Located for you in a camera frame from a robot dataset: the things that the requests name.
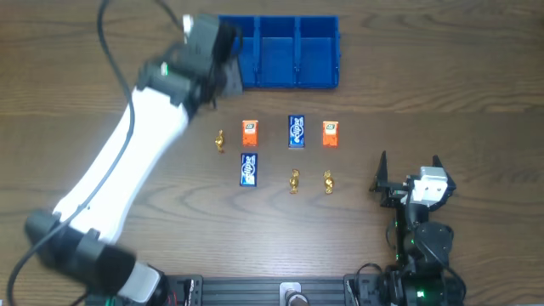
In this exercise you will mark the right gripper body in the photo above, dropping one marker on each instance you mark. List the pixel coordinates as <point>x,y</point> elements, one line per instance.
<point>393,193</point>

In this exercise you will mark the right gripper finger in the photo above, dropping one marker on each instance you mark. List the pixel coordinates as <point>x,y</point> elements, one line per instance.
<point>449,183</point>
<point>381,174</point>

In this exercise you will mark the gold candy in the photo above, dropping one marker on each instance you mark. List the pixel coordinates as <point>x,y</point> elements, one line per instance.
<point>294,182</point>
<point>219,141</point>
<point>328,183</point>

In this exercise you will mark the orange candy box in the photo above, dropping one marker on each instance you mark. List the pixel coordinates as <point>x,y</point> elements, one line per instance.
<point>330,134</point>
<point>250,134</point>

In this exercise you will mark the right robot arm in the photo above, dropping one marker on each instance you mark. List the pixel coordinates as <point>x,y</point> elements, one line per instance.
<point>429,246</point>

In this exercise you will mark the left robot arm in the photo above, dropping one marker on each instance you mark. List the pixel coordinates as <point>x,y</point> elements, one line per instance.
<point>140,140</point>

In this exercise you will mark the blue candy pack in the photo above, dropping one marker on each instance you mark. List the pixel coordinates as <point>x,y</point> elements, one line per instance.
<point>296,132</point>
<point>248,170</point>

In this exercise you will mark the blue tray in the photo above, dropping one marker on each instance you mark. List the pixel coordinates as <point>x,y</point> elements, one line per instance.
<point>276,59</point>

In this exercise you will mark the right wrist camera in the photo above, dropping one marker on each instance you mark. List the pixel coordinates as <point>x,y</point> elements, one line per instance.
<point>429,185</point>

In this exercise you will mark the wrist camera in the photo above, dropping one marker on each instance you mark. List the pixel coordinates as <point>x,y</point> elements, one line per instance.
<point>429,185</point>
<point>187,26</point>

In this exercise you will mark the mounting rail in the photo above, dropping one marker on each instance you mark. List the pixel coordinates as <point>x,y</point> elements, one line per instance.
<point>246,291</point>

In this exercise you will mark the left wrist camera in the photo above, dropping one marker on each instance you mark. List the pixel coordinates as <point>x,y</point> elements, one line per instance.
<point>187,26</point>

